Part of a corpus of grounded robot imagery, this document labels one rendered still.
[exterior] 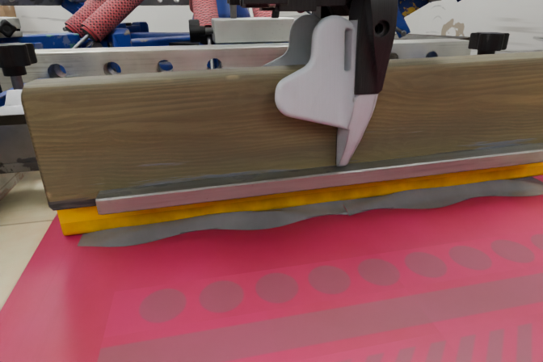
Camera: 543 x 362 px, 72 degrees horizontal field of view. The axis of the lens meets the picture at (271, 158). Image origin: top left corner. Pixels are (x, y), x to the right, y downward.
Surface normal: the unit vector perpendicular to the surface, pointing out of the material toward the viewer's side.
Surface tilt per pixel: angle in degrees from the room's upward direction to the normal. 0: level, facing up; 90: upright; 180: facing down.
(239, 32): 90
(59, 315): 0
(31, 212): 0
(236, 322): 0
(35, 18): 90
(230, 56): 90
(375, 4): 79
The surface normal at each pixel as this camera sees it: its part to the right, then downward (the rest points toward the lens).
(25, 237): 0.00, -0.93
